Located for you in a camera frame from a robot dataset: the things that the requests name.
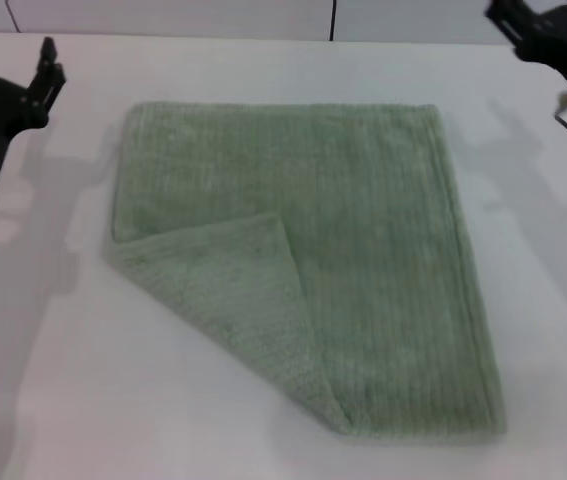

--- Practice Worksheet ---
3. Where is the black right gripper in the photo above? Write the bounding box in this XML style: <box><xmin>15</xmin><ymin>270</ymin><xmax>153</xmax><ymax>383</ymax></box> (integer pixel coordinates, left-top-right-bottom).
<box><xmin>485</xmin><ymin>0</ymin><xmax>567</xmax><ymax>84</ymax></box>

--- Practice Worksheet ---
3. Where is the green ribbed towel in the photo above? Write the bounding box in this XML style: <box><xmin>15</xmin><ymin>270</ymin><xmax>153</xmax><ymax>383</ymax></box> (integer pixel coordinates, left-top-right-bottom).
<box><xmin>102</xmin><ymin>101</ymin><xmax>509</xmax><ymax>435</ymax></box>

